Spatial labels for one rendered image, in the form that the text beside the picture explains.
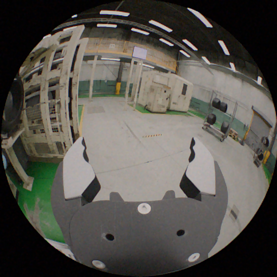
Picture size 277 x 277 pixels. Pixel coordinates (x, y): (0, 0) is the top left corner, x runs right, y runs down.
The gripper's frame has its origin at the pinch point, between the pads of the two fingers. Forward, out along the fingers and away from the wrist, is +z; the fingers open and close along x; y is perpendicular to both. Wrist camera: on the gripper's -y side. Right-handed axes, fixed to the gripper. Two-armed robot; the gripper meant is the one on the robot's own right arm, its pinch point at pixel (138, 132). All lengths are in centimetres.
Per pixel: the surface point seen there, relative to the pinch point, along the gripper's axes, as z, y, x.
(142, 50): 398, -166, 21
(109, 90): 951, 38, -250
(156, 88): 411, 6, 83
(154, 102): 410, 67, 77
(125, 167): 90, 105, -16
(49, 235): -50, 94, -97
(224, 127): 242, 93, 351
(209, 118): 319, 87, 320
